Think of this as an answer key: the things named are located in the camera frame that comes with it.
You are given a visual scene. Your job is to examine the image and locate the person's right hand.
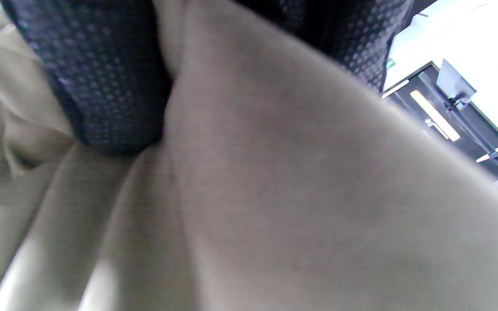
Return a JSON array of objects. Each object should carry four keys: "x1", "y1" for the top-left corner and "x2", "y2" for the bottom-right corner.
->
[{"x1": 0, "y1": 0, "x2": 415, "y2": 157}]

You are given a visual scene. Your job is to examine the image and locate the tan shorts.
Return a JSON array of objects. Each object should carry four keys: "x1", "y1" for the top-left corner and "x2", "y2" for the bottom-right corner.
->
[{"x1": 0, "y1": 0, "x2": 498, "y2": 311}]

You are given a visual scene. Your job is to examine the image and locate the grey overhead panel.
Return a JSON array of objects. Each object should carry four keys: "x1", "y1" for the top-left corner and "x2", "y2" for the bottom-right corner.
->
[{"x1": 436, "y1": 58, "x2": 477, "y2": 109}]

